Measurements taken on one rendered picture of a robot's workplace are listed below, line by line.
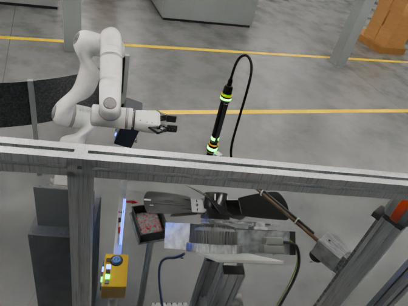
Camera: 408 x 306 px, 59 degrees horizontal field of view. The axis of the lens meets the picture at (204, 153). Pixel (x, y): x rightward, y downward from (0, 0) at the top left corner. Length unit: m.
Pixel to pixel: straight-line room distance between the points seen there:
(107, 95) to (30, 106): 1.87
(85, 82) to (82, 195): 1.17
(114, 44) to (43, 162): 1.00
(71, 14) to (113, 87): 4.34
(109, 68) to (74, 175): 0.90
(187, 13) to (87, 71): 6.11
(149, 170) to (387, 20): 9.25
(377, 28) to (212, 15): 4.00
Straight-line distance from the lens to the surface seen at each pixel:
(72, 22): 5.74
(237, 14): 8.20
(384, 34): 9.68
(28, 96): 3.20
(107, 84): 1.41
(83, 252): 0.82
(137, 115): 1.45
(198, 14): 7.89
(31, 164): 0.67
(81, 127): 1.93
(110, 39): 1.60
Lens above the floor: 2.46
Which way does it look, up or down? 37 degrees down
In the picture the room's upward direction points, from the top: 14 degrees clockwise
